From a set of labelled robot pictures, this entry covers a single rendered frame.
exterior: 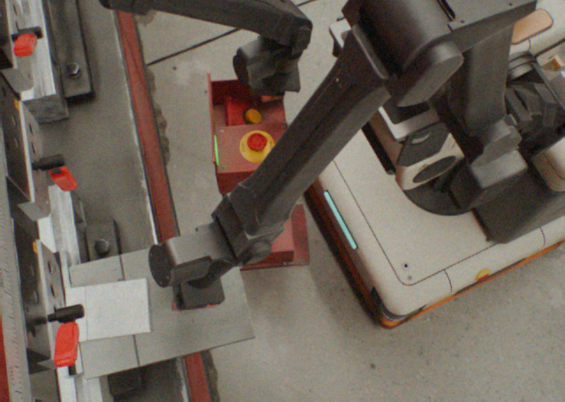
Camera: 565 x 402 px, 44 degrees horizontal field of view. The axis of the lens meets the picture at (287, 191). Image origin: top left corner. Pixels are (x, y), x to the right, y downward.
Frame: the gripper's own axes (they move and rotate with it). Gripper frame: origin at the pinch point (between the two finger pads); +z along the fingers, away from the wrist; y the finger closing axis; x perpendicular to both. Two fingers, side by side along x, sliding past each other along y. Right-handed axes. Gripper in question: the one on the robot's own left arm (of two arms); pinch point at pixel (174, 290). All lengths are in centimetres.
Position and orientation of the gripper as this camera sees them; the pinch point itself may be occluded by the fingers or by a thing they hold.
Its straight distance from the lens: 109.6
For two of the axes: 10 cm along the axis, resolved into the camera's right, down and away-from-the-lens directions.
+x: 8.3, -0.2, 5.6
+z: -5.0, 4.3, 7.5
